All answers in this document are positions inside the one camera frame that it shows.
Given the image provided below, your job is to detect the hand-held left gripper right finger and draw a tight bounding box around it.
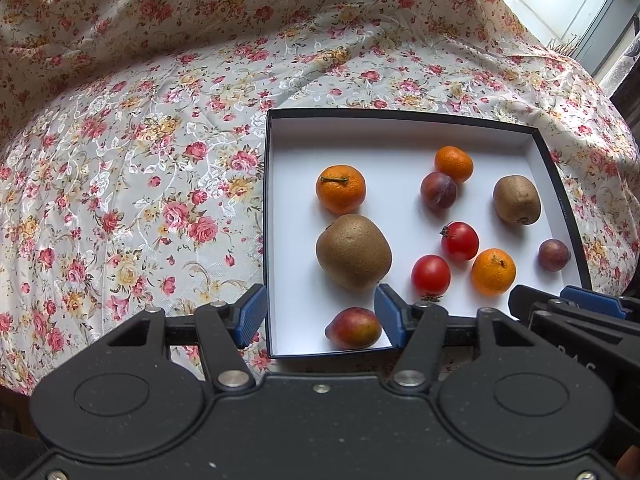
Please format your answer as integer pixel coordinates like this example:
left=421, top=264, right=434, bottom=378
left=373, top=283, right=537, bottom=394

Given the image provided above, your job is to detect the black box with white inside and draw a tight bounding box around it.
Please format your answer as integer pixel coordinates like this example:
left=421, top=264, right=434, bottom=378
left=262, top=107, right=594, bottom=359

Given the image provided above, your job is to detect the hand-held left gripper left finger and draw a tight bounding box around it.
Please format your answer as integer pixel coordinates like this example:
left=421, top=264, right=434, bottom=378
left=105, top=283, right=269, bottom=394

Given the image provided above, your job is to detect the cream small-floral cloth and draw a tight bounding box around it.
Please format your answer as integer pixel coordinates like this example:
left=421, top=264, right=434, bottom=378
left=0, top=0, right=576, bottom=126

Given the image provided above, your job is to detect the white floral bedspread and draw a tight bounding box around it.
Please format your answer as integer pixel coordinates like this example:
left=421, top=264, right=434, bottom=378
left=0, top=30, right=640, bottom=396

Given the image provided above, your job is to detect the purple plum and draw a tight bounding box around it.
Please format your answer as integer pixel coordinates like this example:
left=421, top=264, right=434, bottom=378
left=420, top=171, right=459, bottom=212
left=324, top=307, right=383, bottom=351
left=537, top=238, right=572, bottom=273

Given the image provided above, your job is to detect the red tomato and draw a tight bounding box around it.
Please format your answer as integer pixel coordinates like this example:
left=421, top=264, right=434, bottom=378
left=439, top=221, right=480, bottom=262
left=411, top=254, right=452, bottom=303

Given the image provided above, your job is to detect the brown kiwi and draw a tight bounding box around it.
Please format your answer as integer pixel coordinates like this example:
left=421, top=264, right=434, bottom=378
left=493, top=175, right=542, bottom=226
left=315, top=213, right=393, bottom=292

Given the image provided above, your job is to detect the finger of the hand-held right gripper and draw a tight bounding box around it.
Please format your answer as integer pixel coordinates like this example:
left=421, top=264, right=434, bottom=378
left=507, top=284, right=557, bottom=328
left=559, top=285, right=640, bottom=322

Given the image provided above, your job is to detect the white lace curtain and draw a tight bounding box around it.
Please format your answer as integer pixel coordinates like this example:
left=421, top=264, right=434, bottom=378
left=597, top=30, right=640, bottom=101

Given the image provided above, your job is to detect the mandarin orange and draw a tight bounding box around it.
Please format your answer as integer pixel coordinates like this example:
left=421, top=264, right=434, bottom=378
left=315, top=164, right=366, bottom=215
left=471, top=248, right=517, bottom=297
left=434, top=145, right=474, bottom=184

